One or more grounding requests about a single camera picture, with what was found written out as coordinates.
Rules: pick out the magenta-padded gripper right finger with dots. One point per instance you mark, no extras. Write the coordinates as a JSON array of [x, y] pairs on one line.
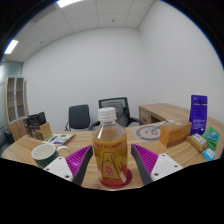
[[146, 160]]

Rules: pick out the large rectangular ceiling light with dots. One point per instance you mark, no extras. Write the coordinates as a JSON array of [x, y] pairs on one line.
[[66, 2]]

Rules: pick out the purple standing package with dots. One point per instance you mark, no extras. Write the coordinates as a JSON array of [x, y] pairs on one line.
[[198, 113]]

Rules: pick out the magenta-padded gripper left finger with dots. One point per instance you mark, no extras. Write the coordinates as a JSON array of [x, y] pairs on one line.
[[76, 160]]

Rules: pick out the orange wooden box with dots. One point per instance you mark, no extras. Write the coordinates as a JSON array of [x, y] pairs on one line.
[[175, 133]]

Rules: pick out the round grey printed mat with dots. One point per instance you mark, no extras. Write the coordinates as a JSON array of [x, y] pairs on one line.
[[150, 132]]

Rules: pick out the white printed leaflet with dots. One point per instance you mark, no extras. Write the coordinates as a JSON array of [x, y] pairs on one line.
[[58, 139]]

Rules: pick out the black solid-back office chair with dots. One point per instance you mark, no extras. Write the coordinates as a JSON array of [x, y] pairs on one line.
[[79, 116]]

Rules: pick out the black gift box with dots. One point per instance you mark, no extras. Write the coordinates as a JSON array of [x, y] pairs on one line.
[[35, 119]]

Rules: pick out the small tan box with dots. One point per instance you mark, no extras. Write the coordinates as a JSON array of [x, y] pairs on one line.
[[197, 142]]

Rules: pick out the yellow tea drink bottle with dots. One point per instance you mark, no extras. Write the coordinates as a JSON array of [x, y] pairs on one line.
[[109, 150]]

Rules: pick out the wooden side desk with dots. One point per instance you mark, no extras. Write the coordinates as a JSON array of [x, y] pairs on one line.
[[163, 111]]

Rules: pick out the wooden shelf unit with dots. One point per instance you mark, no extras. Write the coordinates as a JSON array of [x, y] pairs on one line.
[[15, 103]]

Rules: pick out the black mesh-back office chair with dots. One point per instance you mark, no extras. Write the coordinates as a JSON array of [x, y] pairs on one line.
[[120, 110]]

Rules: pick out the small blue box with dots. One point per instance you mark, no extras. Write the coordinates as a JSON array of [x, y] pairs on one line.
[[209, 154]]

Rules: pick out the ceiling air vent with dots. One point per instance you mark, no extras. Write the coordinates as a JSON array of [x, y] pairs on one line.
[[42, 14]]

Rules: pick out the brown cardboard box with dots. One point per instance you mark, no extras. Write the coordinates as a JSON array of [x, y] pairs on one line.
[[43, 131]]

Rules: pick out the small rectangular ceiling light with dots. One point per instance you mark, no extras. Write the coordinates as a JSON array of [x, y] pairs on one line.
[[11, 47]]

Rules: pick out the green flat package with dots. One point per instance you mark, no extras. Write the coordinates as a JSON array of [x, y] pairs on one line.
[[212, 136]]

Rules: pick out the green white-lined mug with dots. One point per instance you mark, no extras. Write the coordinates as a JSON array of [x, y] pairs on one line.
[[45, 156]]

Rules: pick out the flat round red coaster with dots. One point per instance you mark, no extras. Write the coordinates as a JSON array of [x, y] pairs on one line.
[[129, 178]]

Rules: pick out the dark sofa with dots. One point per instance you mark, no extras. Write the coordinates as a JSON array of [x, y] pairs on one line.
[[7, 136]]

